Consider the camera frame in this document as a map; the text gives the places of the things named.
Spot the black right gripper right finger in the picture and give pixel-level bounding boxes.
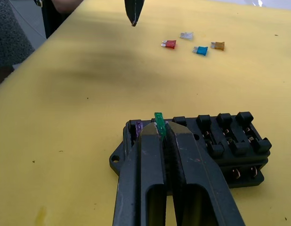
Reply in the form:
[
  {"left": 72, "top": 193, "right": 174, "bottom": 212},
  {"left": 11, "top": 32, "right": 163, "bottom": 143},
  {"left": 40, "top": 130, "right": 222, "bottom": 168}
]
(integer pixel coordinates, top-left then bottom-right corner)
[{"left": 163, "top": 121, "right": 246, "bottom": 226}]

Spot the black post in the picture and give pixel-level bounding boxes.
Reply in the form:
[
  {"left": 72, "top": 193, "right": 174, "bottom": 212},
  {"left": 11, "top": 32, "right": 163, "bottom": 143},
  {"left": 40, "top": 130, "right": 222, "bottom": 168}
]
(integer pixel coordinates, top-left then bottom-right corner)
[{"left": 40, "top": 0, "right": 77, "bottom": 40}]

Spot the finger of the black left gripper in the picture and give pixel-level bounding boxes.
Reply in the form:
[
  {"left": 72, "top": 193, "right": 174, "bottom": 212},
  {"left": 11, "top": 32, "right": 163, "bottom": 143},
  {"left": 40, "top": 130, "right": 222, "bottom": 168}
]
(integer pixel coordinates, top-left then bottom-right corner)
[{"left": 124, "top": 0, "right": 144, "bottom": 27}]

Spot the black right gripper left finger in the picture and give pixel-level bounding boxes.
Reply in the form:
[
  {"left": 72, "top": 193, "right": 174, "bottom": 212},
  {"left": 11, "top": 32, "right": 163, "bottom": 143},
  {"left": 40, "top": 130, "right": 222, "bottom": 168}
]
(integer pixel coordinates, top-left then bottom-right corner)
[{"left": 112, "top": 122, "right": 168, "bottom": 226}]

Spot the blue blade fuse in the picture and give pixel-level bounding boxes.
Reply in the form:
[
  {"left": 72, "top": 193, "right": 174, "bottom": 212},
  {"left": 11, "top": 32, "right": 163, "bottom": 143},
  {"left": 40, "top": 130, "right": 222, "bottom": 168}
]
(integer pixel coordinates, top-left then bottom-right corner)
[{"left": 192, "top": 46, "right": 209, "bottom": 57}]

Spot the clear blade fuse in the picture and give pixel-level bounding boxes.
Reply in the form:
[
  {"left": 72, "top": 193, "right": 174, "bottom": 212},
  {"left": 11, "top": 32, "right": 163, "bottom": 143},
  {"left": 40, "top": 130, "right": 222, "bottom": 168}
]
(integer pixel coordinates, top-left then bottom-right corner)
[{"left": 179, "top": 32, "right": 194, "bottom": 41}]

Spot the black fuse box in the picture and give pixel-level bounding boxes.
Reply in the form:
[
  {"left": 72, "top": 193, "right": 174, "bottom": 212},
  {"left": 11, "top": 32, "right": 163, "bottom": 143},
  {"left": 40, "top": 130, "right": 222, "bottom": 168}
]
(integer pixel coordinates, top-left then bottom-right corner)
[{"left": 109, "top": 111, "right": 272, "bottom": 196}]

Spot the grey fabric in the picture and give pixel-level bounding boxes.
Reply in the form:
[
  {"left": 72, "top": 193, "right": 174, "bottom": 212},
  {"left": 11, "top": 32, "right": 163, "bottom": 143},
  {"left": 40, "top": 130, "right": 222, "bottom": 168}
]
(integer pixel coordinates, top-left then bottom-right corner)
[{"left": 0, "top": 0, "right": 35, "bottom": 69}]

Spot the brown blade fuse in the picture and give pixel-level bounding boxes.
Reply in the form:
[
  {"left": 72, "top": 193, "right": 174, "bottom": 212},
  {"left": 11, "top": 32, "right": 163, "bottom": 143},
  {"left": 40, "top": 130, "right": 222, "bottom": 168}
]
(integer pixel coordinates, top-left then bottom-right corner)
[{"left": 210, "top": 41, "right": 226, "bottom": 51}]

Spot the yellow foam mat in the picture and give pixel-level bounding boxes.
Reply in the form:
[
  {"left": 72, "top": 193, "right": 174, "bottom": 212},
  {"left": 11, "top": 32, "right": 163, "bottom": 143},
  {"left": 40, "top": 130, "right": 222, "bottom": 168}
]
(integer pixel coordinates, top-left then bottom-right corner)
[{"left": 0, "top": 0, "right": 291, "bottom": 226}]

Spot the purple blade fuse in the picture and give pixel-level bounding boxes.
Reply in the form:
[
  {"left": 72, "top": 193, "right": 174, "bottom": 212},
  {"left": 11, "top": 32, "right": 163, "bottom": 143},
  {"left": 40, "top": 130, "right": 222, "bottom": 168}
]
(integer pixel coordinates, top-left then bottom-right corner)
[{"left": 135, "top": 121, "right": 144, "bottom": 138}]

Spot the red blade fuse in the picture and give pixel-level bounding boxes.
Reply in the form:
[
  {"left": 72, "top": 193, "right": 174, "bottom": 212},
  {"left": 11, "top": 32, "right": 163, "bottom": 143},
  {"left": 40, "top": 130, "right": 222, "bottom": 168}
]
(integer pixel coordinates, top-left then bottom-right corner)
[{"left": 161, "top": 40, "right": 177, "bottom": 50}]

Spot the green blade fuse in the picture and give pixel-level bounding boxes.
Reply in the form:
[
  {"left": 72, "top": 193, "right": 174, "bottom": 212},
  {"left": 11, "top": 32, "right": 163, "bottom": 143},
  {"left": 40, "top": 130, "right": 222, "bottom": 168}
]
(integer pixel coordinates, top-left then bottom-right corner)
[{"left": 154, "top": 112, "right": 167, "bottom": 142}]

